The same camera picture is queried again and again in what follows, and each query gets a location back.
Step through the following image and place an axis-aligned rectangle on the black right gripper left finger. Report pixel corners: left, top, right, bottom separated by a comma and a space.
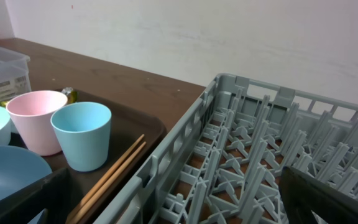
0, 168, 70, 223

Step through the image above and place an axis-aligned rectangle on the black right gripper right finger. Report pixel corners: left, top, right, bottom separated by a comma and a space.
279, 166, 358, 223

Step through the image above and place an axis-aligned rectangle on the light blue plastic cup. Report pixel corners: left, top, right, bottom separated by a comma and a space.
50, 102, 112, 172

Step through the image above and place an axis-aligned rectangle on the pink plastic cup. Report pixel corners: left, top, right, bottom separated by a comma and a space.
6, 90, 68, 156

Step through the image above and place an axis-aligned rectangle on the yellow silver snack wrapper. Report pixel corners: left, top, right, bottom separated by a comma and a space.
62, 87, 78, 105

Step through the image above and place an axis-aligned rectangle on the grey plastic dishwasher rack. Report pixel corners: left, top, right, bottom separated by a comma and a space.
96, 73, 358, 223

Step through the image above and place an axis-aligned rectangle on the clear plastic waste bin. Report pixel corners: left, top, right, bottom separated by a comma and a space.
0, 47, 31, 101

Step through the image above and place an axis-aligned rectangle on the dark blue plate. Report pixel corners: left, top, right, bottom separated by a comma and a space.
0, 145, 53, 224

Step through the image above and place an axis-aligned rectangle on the dark brown serving tray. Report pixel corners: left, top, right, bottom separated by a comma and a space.
44, 90, 167, 223

